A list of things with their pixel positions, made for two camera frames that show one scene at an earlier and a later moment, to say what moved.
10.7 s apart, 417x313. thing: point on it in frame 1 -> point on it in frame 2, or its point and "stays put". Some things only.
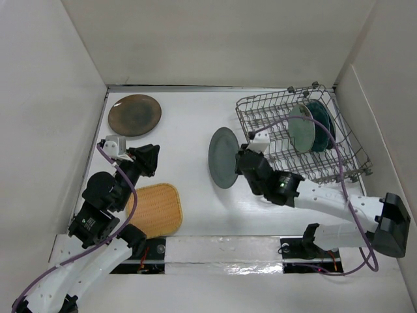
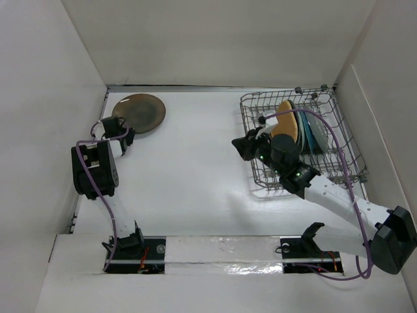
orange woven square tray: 159,212 -> 287,124
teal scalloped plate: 322,135 -> 307,130
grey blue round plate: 223,147 -> 300,134
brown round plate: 134,115 stays put
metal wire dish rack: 266,118 stays put
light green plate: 301,132 -> 318,128
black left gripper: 146,158 -> 130,134
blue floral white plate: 332,127 -> 322,138
